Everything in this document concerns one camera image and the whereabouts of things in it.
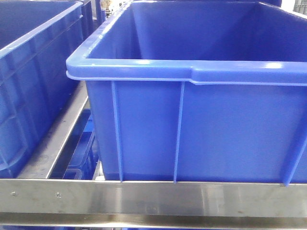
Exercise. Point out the large blue crate centre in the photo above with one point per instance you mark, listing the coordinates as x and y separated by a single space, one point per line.
198 90

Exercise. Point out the large blue crate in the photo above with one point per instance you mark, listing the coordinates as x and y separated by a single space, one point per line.
198 90
36 38

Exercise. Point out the large blue crate left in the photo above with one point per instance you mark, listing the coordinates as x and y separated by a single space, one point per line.
36 38

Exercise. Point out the stainless steel shelf rail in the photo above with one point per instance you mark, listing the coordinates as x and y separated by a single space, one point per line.
36 199

